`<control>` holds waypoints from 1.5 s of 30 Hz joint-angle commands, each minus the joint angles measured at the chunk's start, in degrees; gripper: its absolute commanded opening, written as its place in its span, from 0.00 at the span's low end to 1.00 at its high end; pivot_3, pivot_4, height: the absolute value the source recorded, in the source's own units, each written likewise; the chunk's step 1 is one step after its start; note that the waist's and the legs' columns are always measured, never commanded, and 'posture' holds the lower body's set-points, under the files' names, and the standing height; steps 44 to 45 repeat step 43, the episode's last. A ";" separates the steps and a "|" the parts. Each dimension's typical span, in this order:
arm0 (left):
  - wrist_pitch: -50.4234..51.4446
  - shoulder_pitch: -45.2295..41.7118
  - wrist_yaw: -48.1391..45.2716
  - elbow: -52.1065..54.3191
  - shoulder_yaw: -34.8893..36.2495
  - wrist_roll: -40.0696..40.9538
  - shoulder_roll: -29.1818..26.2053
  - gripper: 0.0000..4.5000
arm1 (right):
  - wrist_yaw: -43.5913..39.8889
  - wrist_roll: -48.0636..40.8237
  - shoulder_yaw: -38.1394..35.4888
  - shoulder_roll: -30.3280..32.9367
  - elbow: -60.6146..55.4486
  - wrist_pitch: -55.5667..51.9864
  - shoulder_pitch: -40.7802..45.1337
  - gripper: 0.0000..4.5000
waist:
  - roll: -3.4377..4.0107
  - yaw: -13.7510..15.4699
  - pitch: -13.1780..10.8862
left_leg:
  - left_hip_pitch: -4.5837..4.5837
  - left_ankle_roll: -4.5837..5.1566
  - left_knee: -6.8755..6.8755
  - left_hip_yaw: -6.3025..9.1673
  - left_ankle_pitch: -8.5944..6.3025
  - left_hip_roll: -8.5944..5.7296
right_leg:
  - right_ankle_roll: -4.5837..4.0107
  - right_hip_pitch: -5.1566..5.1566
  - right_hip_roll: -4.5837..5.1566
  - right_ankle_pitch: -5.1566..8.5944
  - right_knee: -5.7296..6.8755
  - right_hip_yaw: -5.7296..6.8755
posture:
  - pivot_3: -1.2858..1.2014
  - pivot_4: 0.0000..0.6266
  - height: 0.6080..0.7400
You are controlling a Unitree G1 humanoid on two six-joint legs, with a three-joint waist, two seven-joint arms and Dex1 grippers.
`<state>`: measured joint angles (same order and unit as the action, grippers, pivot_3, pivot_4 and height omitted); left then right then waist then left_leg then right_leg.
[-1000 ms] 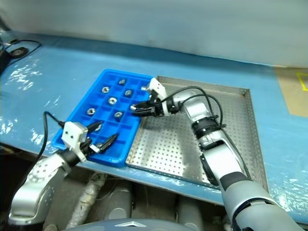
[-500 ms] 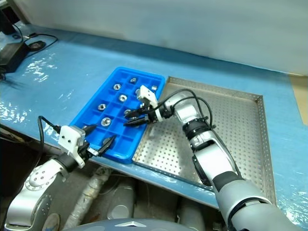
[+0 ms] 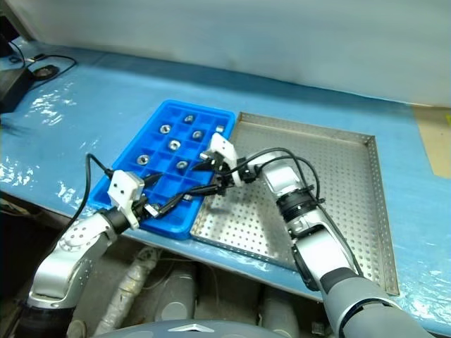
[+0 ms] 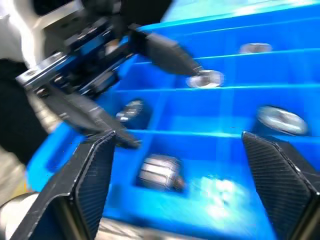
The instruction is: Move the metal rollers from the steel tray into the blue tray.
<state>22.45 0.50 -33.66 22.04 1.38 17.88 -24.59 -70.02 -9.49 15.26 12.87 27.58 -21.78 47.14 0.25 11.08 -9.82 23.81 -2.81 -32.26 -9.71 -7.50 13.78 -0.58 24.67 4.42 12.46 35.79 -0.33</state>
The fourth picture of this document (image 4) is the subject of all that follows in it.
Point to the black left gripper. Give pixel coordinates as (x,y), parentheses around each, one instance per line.
(82,62)

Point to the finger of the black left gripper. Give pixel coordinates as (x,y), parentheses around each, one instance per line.
(165,52)

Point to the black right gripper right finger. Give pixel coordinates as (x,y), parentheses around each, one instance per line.
(282,180)

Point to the upright hollow steel roller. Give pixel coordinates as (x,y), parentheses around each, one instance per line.
(207,80)
(255,48)
(281,120)

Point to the blue compartment tray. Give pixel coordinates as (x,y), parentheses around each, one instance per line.
(212,110)

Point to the steel roller sideways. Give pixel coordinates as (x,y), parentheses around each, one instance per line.
(160,173)
(131,112)

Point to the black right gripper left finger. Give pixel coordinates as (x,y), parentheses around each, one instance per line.
(82,195)

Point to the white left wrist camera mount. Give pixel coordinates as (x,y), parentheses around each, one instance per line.
(12,30)

